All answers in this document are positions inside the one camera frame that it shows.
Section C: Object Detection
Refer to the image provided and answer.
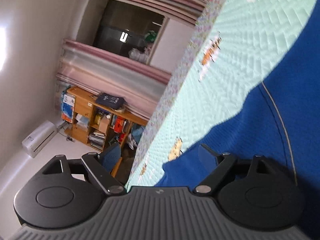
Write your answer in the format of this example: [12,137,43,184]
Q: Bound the blue knit sweater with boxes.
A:
[157,4,319,239]

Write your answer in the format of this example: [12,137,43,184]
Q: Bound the wooden desk with drawers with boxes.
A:
[110,157,123,178]

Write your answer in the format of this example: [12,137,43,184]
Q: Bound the wooden bookshelf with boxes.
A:
[65,87,147,151]

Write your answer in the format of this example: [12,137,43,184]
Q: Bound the pink curtain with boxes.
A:
[56,39,171,120]

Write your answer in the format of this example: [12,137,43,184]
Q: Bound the bee pattern quilted bedspread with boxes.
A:
[126,0,317,188]

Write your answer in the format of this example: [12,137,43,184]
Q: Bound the white wall air conditioner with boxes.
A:
[22,120,57,158]

